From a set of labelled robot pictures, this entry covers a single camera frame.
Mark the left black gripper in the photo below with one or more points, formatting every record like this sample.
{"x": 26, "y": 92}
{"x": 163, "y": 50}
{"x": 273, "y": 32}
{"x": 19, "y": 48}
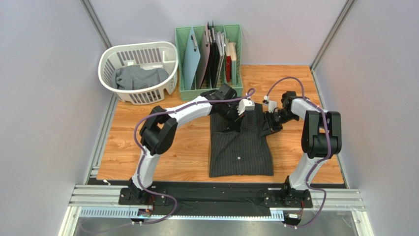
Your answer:
{"x": 235, "y": 124}

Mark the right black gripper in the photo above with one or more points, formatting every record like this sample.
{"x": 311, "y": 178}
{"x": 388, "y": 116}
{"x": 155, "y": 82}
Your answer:
{"x": 270, "y": 119}

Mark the black pinstriped long sleeve shirt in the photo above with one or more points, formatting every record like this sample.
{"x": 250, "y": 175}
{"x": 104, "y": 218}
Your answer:
{"x": 239, "y": 153}

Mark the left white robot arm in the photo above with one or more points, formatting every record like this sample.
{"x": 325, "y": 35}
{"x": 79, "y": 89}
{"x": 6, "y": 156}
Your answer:
{"x": 154, "y": 134}

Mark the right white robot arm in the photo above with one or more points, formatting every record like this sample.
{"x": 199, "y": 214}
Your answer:
{"x": 320, "y": 139}

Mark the red book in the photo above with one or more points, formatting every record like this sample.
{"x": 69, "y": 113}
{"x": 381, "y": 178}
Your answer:
{"x": 227, "y": 61}

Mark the black folder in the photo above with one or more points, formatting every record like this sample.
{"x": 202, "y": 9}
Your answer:
{"x": 212, "y": 55}

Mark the green file organizer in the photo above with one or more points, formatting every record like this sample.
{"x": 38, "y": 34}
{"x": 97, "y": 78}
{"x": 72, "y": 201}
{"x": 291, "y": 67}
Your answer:
{"x": 233, "y": 33}

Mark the mauve clipboard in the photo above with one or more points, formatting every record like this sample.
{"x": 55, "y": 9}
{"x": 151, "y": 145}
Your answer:
{"x": 203, "y": 62}

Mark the green spine book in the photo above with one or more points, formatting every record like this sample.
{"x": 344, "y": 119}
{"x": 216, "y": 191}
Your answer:
{"x": 233, "y": 63}

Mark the blue clipboard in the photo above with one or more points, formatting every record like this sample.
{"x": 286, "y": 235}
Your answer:
{"x": 191, "y": 60}

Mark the grey notebook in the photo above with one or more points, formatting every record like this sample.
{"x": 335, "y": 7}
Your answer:
{"x": 220, "y": 41}

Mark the white laundry basket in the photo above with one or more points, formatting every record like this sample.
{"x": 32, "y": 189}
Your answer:
{"x": 147, "y": 56}

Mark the grey shirt in basket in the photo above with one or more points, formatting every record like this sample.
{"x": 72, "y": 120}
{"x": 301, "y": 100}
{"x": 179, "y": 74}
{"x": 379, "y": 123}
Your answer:
{"x": 134, "y": 77}

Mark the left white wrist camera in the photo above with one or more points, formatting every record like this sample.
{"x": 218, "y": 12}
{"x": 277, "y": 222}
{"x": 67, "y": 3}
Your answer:
{"x": 245, "y": 105}

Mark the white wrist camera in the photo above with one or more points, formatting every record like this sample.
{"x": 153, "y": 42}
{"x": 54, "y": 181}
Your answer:
{"x": 245, "y": 105}
{"x": 271, "y": 105}

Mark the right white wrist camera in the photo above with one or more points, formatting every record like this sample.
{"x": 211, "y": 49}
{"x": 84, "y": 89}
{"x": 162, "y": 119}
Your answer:
{"x": 271, "y": 105}

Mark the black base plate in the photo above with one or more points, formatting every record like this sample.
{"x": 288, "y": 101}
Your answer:
{"x": 215, "y": 198}

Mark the aluminium rail frame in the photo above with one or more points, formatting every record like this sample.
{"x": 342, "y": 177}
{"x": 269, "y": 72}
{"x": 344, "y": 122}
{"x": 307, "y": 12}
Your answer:
{"x": 94, "y": 211}

